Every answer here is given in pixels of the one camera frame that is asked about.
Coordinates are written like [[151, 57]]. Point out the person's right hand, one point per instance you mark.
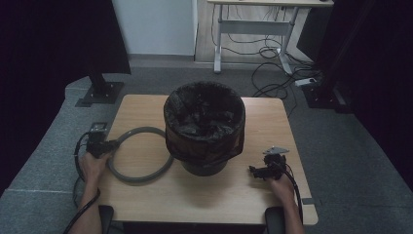
[[285, 191]]

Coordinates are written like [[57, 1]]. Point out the white panel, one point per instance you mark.
[[156, 26]]

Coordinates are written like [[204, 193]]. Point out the white-legged wooden desk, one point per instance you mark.
[[253, 27]]

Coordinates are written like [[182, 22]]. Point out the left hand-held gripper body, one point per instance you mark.
[[97, 143]]

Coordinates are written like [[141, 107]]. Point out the dark curtain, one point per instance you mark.
[[373, 65], [48, 65]]

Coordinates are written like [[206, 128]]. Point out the dark stand base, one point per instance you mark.
[[324, 97]]

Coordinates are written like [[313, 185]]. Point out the white power strip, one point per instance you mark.
[[305, 82]]

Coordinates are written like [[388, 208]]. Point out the black chair armrest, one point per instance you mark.
[[106, 219], [274, 221]]

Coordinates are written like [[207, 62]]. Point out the black garbage bag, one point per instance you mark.
[[204, 113]]

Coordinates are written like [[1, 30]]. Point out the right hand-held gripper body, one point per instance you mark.
[[276, 165]]

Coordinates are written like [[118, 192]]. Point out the black stand base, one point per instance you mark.
[[100, 91]]

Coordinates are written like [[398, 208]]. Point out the person's left hand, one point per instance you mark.
[[92, 169]]

